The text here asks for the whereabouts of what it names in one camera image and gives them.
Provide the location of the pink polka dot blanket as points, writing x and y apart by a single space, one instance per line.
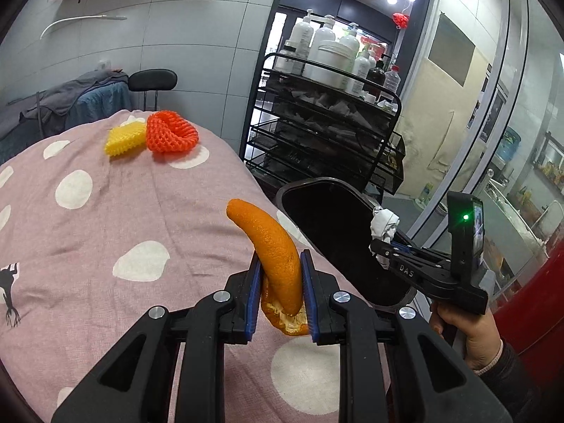
132 211

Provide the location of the row of white toiletry bottles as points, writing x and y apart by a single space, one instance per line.
328 57

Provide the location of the red foam fruit net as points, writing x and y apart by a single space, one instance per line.
169 139

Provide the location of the clear bottle with red cap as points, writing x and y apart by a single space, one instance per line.
392 80

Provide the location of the orange peel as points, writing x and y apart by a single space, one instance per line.
273 251

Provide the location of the blue water jug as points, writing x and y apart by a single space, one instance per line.
507 145

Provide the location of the brown pump bottle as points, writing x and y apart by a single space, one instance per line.
374 80

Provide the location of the red hanging ornament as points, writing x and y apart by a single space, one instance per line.
400 20

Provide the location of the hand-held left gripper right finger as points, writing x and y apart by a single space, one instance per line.
308 299

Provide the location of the person's right forearm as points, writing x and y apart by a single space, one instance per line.
506 383

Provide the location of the white curved rod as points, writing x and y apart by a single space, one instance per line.
66 20

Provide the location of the black round stool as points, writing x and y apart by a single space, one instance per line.
152 80

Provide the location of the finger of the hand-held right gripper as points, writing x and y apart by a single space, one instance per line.
407 272
409 253

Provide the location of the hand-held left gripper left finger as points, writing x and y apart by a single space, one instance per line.
253 304

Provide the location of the yellow foam fruit net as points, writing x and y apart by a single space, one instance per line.
123 141

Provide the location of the massage bed with blue cover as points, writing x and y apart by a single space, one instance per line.
97 101

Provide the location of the dark brown trash bin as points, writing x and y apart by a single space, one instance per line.
335 238

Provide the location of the person's right hand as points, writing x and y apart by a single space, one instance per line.
478 337

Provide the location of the red round container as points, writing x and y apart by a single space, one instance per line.
537 308

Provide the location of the pile of grey packets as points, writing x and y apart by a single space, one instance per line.
326 101

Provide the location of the white paper wrapper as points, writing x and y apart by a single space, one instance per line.
383 224

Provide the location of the grey blanket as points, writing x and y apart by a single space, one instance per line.
57 97

